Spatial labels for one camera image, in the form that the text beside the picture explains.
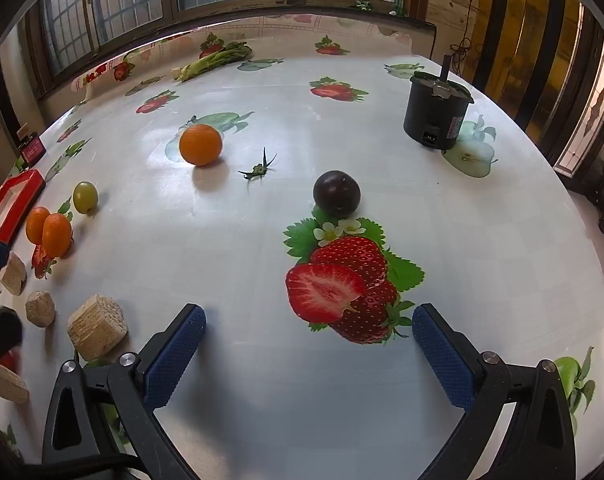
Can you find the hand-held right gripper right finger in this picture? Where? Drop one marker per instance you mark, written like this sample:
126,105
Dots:
442,360

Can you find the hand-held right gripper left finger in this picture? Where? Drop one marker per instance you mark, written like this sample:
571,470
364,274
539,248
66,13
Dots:
176,355

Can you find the orange kumquat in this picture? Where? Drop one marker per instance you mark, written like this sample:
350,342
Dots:
34,225
56,235

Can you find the red rectangular tray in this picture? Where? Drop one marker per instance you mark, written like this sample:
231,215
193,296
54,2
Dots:
29,192

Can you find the large beige sugarcane piece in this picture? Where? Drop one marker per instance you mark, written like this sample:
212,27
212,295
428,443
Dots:
97,327

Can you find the orange mandarin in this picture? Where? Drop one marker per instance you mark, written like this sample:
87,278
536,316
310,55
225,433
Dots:
200,145

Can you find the green round fruit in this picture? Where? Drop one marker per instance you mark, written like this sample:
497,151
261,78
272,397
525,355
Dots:
85,197

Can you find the dark red jar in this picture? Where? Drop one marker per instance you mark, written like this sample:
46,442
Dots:
31,150

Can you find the dark purple plum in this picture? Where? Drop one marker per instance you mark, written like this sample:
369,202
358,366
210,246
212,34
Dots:
337,194

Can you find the green fruit stem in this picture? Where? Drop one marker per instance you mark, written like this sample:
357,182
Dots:
258,167

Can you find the black cylindrical motor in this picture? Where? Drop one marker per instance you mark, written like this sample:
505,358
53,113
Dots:
434,115

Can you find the fruit-print tablecloth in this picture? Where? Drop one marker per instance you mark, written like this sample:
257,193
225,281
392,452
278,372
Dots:
282,110

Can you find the stained glass door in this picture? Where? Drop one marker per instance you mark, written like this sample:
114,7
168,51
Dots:
592,110

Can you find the green leafy vegetable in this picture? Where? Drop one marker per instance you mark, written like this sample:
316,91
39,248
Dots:
214,60

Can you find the yellow wooden panel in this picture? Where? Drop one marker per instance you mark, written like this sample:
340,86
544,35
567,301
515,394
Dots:
512,25

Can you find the small green plant scrap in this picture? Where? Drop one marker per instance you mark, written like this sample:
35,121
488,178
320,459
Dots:
363,6

